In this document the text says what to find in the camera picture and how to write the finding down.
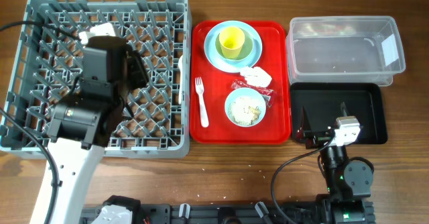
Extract clear plastic waste bin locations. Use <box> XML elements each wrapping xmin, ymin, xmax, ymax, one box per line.
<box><xmin>286</xmin><ymin>15</ymin><xmax>406</xmax><ymax>87</ymax></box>

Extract red snack wrapper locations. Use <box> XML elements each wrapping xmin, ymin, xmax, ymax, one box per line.
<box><xmin>231</xmin><ymin>79</ymin><xmax>275</xmax><ymax>107</ymax></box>

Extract white plastic fork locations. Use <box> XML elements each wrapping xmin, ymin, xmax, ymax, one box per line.
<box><xmin>195</xmin><ymin>77</ymin><xmax>209</xmax><ymax>127</ymax></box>

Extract light green bowl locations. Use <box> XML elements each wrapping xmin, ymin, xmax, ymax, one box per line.
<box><xmin>216</xmin><ymin>32</ymin><xmax>253</xmax><ymax>64</ymax></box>

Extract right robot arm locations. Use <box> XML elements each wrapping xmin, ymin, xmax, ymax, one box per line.
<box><xmin>297</xmin><ymin>103</ymin><xmax>375</xmax><ymax>223</ymax></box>

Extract yellow plastic cup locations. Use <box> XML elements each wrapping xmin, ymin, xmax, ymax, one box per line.
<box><xmin>219</xmin><ymin>26</ymin><xmax>245</xmax><ymax>59</ymax></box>

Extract light blue small bowl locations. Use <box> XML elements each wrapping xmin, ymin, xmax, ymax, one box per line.
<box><xmin>225</xmin><ymin>88</ymin><xmax>267</xmax><ymax>127</ymax></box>

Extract white plastic spoon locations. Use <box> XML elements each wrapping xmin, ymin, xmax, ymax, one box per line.
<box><xmin>178</xmin><ymin>55</ymin><xmax>183</xmax><ymax>105</ymax></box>

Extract black plastic waste tray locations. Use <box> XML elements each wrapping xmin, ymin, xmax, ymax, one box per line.
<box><xmin>290</xmin><ymin>82</ymin><xmax>388</xmax><ymax>144</ymax></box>

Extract light blue plate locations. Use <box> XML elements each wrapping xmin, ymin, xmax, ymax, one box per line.
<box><xmin>204</xmin><ymin>21</ymin><xmax>263</xmax><ymax>73</ymax></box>

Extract white paper napkin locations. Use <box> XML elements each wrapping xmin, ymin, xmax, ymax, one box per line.
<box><xmin>239</xmin><ymin>66</ymin><xmax>272</xmax><ymax>88</ymax></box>

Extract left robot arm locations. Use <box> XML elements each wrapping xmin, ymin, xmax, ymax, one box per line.
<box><xmin>30</xmin><ymin>36</ymin><xmax>149</xmax><ymax>223</ymax></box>

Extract rice and food scraps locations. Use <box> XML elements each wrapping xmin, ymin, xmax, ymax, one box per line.
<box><xmin>229</xmin><ymin>96</ymin><xmax>261</xmax><ymax>126</ymax></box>

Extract grey plastic dishwasher rack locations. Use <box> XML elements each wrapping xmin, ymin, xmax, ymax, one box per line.
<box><xmin>1</xmin><ymin>0</ymin><xmax>192</xmax><ymax>159</ymax></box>

